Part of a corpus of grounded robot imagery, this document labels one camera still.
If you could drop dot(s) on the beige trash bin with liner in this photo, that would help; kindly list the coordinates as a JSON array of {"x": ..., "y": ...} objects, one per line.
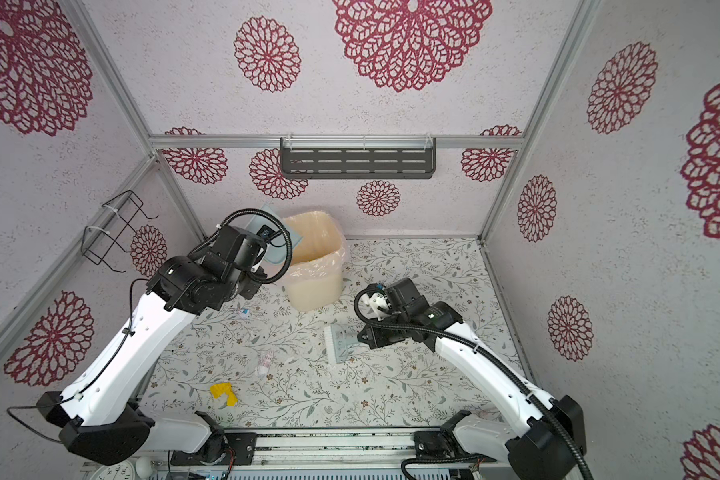
[{"x": 315, "y": 276}]

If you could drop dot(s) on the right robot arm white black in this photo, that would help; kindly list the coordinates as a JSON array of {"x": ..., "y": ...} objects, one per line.
[{"x": 539, "y": 436}]

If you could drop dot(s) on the black wire wall rack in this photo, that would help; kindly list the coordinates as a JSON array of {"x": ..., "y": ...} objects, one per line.
[{"x": 120, "y": 213}]

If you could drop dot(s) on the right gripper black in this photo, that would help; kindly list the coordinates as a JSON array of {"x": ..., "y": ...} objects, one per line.
[{"x": 374, "y": 340}]

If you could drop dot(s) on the pink paper scrap left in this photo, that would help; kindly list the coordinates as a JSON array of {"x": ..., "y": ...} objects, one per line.
[{"x": 264, "y": 364}]

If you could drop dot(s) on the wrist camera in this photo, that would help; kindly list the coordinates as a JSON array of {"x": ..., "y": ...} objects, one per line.
[
  {"x": 267, "y": 233},
  {"x": 375, "y": 303}
]

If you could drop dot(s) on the white dial gauge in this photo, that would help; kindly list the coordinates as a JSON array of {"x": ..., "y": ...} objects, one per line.
[{"x": 124, "y": 470}]

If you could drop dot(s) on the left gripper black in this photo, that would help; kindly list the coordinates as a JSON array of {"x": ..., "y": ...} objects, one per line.
[{"x": 258, "y": 279}]

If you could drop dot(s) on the teal plastic dustpan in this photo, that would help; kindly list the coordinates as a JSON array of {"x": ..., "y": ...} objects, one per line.
[{"x": 276, "y": 250}]

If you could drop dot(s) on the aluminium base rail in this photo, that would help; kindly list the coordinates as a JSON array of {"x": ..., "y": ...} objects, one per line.
[{"x": 364, "y": 447}]

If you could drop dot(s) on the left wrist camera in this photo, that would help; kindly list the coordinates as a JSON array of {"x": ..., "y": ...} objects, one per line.
[{"x": 267, "y": 233}]

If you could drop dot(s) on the yellow paper scrap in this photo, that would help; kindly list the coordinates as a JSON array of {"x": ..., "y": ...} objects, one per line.
[{"x": 225, "y": 390}]

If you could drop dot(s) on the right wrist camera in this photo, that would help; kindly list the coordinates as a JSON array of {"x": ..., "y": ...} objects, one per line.
[{"x": 375, "y": 303}]

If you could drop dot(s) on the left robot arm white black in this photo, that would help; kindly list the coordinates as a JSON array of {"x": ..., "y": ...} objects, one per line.
[{"x": 96, "y": 415}]

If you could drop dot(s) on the teal hand brush white bristles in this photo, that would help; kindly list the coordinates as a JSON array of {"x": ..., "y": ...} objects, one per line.
[{"x": 341, "y": 342}]

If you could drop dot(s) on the dark metal wall shelf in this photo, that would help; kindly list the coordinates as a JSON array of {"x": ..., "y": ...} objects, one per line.
[{"x": 359, "y": 159}]

